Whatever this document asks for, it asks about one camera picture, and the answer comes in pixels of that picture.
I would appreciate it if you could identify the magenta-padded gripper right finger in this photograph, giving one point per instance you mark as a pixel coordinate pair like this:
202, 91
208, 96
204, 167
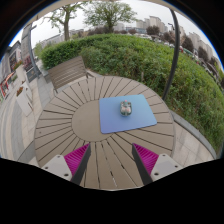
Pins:
165, 164

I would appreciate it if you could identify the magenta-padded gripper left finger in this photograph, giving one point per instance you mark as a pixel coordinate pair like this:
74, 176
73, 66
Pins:
59, 165

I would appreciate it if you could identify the transparent green computer mouse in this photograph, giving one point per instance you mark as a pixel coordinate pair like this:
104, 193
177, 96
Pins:
125, 108

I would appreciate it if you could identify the blue mouse pad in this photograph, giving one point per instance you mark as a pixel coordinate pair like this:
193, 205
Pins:
111, 116

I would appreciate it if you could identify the white planter box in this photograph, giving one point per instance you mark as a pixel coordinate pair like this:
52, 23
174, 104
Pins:
25, 101

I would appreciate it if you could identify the brown slatted outdoor chair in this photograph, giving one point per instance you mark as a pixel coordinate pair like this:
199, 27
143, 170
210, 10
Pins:
66, 71

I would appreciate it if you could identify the dark curved metal pole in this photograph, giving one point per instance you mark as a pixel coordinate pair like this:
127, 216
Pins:
174, 56

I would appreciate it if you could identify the green hedge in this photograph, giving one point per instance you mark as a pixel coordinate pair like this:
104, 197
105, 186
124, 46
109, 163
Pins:
140, 56

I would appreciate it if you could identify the tall grey sign pillar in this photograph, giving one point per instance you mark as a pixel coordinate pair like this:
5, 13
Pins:
26, 46

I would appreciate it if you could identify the distant apartment buildings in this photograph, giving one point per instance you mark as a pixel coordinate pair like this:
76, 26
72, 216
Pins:
153, 22

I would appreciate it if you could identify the bare-trunked leafy tree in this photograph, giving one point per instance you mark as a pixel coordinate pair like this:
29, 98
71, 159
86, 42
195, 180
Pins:
66, 23

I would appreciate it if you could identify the round-crowned green tree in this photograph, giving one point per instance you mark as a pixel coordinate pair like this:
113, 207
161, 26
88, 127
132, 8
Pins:
108, 13

